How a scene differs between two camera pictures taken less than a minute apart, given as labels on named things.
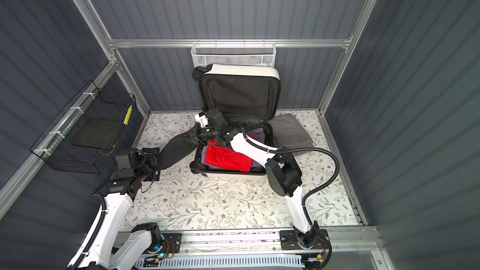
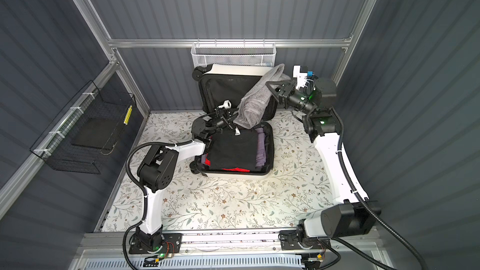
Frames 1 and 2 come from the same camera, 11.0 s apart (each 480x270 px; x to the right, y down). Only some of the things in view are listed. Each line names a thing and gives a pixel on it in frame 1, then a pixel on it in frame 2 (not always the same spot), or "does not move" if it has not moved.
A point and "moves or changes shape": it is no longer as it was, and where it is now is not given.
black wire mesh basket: x=90 y=127 does not move
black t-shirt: x=177 y=148 moves or changes shape
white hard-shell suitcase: x=248 y=95 does not move
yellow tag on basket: x=127 y=117 does not move
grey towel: x=288 y=132 → x=253 y=107
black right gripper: x=199 y=132 → x=280 y=97
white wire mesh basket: x=205 y=54 does not move
